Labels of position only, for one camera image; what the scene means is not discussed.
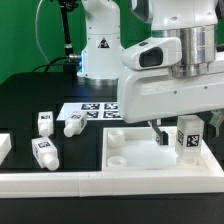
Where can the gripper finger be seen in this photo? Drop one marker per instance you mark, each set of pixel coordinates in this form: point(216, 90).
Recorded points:
point(161, 136)
point(217, 119)

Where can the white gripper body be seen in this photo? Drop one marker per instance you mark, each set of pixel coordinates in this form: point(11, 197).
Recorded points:
point(154, 94)

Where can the white square tabletop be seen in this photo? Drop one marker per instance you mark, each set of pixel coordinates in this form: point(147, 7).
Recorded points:
point(135, 148)

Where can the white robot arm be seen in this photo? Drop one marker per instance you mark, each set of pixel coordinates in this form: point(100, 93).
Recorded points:
point(115, 25)

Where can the white sheet with markers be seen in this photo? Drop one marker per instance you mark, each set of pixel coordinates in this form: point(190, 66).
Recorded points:
point(94, 110)

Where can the white U-shaped fence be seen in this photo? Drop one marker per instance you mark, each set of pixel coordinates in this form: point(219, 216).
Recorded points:
point(108, 183)

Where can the white block at left edge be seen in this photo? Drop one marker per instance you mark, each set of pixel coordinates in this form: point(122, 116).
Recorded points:
point(5, 146)

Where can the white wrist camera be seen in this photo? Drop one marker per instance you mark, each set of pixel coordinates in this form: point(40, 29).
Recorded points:
point(153, 53)

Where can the black camera stand pole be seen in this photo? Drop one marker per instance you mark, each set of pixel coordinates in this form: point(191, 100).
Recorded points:
point(67, 6)

